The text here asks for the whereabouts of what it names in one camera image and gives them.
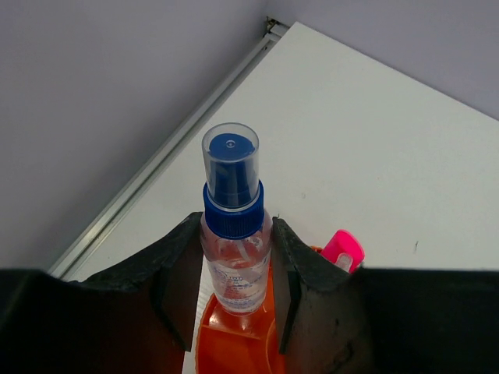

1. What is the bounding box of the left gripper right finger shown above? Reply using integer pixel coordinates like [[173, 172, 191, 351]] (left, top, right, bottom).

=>
[[271, 218, 498, 373]]

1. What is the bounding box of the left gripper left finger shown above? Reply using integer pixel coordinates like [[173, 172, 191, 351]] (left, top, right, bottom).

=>
[[1, 212, 203, 373]]

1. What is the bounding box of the pink highlighter black body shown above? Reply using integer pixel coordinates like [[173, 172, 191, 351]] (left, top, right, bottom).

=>
[[320, 230, 365, 273]]

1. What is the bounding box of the blue glue bottle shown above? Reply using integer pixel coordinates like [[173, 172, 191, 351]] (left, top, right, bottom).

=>
[[200, 122, 272, 316]]

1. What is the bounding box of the orange round pen holder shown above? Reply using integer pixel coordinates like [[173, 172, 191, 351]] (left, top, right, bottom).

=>
[[195, 247, 302, 373]]

